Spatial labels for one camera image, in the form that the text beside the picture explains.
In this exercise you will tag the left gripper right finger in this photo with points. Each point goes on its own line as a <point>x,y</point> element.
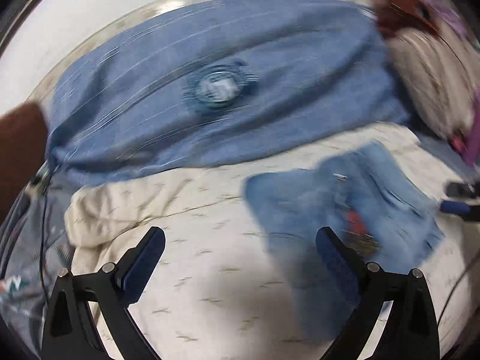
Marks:
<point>410,330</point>

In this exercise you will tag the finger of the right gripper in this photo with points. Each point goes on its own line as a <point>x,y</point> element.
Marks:
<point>463,190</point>
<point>463,210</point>

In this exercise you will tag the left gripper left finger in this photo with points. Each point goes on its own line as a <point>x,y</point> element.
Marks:
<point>70,331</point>

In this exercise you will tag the blue denim jeans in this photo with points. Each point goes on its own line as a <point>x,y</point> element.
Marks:
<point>364,197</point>

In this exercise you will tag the purple water bottle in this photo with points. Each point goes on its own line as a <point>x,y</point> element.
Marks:
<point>471,152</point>

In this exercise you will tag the grey patterned bed sheet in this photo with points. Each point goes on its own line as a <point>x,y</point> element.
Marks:
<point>34,246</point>

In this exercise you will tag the striped beige pillow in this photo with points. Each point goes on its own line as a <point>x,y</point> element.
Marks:
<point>441,74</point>

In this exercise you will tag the cream floral quilt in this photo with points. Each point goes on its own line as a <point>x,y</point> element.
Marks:
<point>215,293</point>

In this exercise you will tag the white power strip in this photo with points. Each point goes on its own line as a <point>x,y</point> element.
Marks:
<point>41,181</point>

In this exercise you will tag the purple cloth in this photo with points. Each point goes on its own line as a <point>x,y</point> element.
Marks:
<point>446,11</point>

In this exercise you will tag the red plastic bag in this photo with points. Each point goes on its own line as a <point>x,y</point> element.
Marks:
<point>395,15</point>

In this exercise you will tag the blue plaid duvet roll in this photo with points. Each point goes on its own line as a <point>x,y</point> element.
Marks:
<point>221,82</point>

